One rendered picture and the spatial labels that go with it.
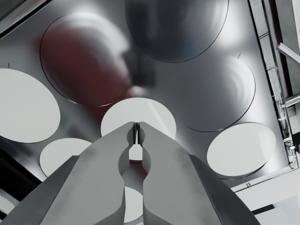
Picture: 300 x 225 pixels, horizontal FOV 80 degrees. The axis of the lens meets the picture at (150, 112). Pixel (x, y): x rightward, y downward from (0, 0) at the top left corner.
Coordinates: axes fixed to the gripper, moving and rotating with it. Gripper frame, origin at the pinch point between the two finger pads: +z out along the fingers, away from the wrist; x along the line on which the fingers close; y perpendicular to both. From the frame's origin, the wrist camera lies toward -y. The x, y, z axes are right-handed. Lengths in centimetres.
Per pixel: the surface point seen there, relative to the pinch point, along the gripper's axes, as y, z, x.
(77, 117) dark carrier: 4.6, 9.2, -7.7
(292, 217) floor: 175, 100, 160
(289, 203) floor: 152, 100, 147
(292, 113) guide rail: 6.5, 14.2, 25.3
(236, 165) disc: 13.0, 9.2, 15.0
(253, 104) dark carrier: 2.6, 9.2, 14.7
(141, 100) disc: 2.1, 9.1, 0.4
